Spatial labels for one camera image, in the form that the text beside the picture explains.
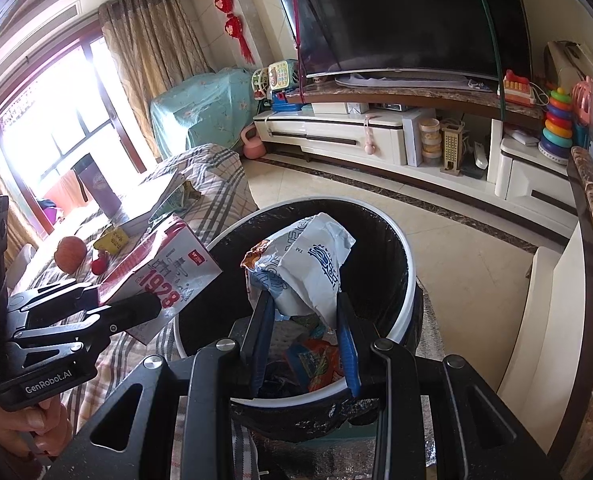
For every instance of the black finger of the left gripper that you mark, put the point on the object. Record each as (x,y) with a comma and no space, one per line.
(68,312)

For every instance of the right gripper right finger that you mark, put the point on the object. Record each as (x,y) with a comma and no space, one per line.
(476,435)

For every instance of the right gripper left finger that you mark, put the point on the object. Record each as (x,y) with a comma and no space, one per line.
(132,435)

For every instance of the red white 1928 box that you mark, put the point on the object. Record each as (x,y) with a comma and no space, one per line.
(161,274)

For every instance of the white blue printed bag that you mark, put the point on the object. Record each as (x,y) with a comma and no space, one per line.
(300,267)

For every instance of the orange snack wrapper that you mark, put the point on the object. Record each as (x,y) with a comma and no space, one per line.
(315,364)

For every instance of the black trash bag liner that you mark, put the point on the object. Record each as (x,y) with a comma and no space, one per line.
(326,409)

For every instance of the white round trash bin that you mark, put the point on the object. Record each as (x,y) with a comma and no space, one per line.
(304,252)

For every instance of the person's left hand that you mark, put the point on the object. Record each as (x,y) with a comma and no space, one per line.
(49,420)

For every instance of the red apple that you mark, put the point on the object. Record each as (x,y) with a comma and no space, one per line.
(70,254)

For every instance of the small red toy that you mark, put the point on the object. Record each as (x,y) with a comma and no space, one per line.
(100,264)

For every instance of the yellow small packet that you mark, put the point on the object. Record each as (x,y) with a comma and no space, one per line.
(112,240)

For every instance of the dark purple cup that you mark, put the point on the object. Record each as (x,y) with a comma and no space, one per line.
(90,176)

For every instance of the children's book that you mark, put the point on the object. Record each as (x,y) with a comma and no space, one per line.
(150,200)

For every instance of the plaid table cloth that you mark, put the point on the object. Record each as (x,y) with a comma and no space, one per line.
(221,196)

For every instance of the teal cloth covered furniture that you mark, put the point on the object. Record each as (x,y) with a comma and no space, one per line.
(207,108)

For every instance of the white tv cabinet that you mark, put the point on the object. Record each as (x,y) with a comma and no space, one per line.
(525,186)

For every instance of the wooden grater box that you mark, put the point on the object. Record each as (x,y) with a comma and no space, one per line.
(452,130)

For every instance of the stacked round containers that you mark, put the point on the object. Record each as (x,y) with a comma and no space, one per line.
(431,141)

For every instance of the beige window curtain right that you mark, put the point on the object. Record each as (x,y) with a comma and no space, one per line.
(155,47)

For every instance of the toy telephone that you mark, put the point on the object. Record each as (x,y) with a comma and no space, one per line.
(277,77)

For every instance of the red hanging lantern decoration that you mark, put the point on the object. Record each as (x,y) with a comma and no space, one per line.
(234,28)

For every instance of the black flat screen television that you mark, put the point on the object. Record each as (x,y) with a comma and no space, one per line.
(480,38)

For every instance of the colourful stacking ring toy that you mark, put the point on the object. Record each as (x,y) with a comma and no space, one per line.
(556,137)

